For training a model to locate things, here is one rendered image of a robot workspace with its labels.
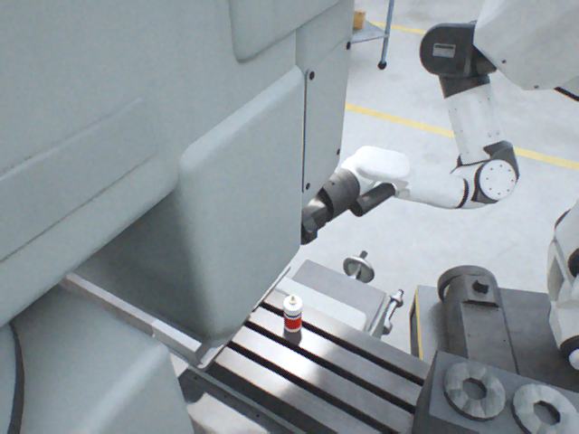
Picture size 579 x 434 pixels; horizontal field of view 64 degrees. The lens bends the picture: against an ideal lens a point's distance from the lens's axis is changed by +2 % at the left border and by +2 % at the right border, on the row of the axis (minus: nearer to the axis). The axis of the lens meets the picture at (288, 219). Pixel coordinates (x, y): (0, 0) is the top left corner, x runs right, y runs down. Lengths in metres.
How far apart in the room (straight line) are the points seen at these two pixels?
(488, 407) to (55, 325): 0.63
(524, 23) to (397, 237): 1.87
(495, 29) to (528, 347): 1.00
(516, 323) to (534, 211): 1.50
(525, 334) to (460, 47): 0.96
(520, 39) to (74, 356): 0.76
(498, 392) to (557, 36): 0.55
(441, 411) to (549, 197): 2.52
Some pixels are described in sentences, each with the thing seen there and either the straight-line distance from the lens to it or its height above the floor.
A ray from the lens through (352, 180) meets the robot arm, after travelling 0.84.
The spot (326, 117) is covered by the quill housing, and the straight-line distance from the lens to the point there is 0.58.
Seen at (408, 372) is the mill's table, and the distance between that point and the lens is 1.03.
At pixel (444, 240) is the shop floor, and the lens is 2.66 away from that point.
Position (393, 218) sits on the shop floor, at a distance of 2.71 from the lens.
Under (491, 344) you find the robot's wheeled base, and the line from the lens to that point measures 1.53.
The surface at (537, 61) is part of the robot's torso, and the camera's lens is 0.89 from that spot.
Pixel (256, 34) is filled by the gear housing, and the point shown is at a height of 1.65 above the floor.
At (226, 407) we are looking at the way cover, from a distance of 1.05.
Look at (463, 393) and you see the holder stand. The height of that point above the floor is 1.10.
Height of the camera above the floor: 1.78
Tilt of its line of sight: 42 degrees down
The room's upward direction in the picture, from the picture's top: straight up
